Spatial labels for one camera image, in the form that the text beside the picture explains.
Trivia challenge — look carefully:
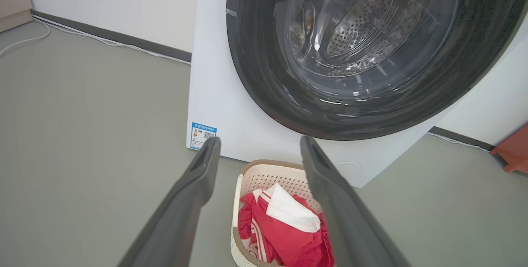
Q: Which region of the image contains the red garment with white stripes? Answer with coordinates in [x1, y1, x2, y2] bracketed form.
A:
[238, 191, 335, 267]

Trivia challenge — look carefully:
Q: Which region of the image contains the blue energy label sticker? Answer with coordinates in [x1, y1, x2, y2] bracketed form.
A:
[190, 122, 217, 151]

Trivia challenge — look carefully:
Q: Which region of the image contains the white floor cable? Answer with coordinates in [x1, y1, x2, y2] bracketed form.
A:
[0, 15, 192, 66]
[425, 132, 492, 152]

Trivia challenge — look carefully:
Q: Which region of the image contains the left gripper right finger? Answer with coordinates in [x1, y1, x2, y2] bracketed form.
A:
[300, 136, 413, 267]

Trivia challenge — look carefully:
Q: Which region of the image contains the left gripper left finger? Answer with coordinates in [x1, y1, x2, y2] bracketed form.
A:
[118, 136, 221, 267]

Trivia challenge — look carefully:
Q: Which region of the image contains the round white filter cover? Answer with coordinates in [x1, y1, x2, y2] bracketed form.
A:
[333, 161, 364, 173]

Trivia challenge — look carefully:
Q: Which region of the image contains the cream perforated laundry basket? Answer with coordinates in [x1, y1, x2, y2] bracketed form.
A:
[230, 159, 327, 267]

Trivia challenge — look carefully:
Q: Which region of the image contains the red-brown furniture piece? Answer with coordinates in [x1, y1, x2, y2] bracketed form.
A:
[490, 123, 528, 175]

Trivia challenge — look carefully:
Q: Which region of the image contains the white front-load washing machine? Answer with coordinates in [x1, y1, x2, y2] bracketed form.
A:
[186, 0, 528, 188]

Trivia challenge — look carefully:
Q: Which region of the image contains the steel washer drum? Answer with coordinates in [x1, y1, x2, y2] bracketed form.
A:
[287, 0, 459, 78]

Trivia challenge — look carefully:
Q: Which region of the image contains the black round washer door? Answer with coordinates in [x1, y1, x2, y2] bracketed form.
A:
[226, 0, 528, 141]

